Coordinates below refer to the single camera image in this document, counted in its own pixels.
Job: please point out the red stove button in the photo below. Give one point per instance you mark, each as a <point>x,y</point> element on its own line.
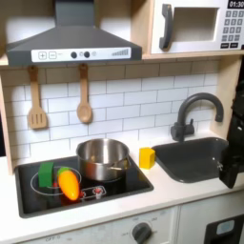
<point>98,191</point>
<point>82,194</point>

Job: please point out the dark grey sink basin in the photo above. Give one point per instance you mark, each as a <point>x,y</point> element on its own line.
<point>190,158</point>

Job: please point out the black dishwasher panel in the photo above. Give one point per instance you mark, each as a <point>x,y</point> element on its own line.
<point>224,229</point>

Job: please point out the dark grey tap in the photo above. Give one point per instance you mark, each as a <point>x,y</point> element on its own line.
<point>193,114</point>

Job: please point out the yellow block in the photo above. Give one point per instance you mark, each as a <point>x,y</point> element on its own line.
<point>146,158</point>

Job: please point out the grey oven knob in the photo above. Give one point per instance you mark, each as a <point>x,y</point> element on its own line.
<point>141,233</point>

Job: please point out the steel pot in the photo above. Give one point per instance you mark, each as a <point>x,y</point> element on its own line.
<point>103,158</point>

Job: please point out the white toy microwave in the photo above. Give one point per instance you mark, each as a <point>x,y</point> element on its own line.
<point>197,25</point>

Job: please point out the black stove top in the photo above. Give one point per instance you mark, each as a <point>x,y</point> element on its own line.
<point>82,190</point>

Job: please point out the wooden spoon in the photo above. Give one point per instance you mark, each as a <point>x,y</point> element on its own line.
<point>84,108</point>

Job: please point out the orange toy carrot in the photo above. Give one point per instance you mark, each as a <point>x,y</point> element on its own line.
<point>68,183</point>

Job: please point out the green block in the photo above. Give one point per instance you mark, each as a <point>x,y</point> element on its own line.
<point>46,174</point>

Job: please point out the grey range hood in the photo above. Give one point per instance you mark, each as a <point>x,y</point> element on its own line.
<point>74,41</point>

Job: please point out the wooden slotted spatula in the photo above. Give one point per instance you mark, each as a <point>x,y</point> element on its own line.
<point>36,111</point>

